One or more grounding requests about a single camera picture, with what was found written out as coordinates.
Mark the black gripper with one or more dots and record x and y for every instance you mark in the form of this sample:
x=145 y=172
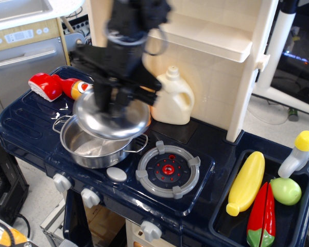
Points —
x=119 y=75

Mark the stainless steel pot lid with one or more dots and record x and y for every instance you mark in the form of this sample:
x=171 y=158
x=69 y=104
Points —
x=124 y=124

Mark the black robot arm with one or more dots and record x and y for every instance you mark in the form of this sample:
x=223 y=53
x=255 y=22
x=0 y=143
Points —
x=131 y=22

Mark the red toy ketchup bottle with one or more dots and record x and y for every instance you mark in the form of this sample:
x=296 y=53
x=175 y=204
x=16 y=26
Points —
x=72 y=87

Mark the cream toy detergent jug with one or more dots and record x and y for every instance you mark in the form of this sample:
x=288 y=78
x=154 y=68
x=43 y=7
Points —
x=175 y=100

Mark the red white toy sushi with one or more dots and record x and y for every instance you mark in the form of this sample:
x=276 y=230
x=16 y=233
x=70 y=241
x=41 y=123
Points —
x=45 y=86

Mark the grey oval button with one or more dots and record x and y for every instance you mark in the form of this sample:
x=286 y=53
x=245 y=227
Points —
x=116 y=174

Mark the grey toy stove burner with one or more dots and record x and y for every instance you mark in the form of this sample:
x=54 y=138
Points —
x=168 y=171

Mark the silver toy dishwasher unit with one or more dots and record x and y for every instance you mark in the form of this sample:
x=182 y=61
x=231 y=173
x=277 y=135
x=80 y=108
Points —
x=31 y=41

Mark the grey stove knob left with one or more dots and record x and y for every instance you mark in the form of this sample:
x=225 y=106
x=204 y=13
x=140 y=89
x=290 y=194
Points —
x=61 y=182

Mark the grey stove knob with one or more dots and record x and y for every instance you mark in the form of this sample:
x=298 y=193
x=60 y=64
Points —
x=61 y=182
x=151 y=231
x=89 y=198

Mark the grey stove knob middle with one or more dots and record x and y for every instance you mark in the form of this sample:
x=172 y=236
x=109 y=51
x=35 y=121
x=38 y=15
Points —
x=89 y=198

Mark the grey stove knob right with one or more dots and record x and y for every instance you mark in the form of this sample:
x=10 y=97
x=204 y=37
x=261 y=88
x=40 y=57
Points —
x=151 y=231

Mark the black equipment case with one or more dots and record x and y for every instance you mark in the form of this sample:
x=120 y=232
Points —
x=13 y=187

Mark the yellow toy squash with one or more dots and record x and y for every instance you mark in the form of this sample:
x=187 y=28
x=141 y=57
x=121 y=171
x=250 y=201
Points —
x=246 y=184

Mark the navy toy kitchen counter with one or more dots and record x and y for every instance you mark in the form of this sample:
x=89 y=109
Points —
x=29 y=130

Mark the grey yellow toy faucet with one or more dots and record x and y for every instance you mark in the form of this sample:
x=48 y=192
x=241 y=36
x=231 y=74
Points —
x=298 y=156

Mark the green toy apple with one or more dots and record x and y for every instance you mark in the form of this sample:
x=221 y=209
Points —
x=286 y=191

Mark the red toy chili pepper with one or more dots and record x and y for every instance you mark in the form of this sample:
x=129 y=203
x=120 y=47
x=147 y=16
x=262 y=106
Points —
x=261 y=227

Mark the white metal stand frame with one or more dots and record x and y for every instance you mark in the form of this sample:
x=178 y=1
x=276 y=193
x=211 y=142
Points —
x=275 y=47

